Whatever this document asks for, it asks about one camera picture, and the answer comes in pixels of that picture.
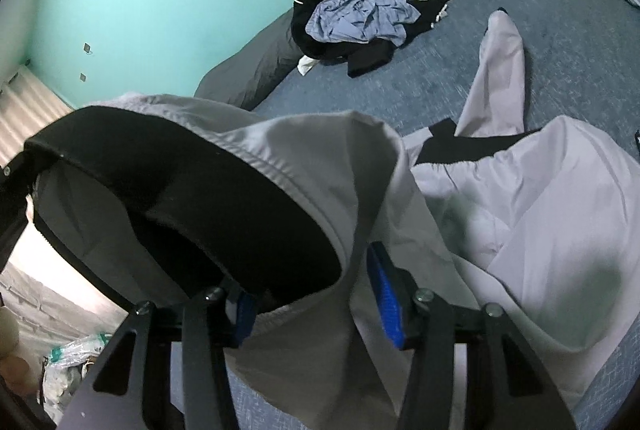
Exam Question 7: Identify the grey jacket with black trim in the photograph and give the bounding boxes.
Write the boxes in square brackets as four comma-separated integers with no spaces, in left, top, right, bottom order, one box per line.
[25,10,639,429]

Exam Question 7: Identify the pile of dark clothes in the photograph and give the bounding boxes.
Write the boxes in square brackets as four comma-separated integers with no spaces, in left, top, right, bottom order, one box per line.
[290,0,450,78]

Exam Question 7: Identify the plastic bag on floor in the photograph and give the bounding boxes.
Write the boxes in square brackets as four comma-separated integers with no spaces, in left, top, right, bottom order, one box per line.
[42,332,112,414]

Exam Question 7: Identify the blue patterned bed sheet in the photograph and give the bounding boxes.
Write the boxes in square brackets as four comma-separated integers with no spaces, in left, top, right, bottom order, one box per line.
[169,0,640,430]

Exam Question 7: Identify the light blue shirt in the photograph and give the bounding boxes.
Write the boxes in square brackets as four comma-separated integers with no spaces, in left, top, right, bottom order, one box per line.
[305,0,421,47]

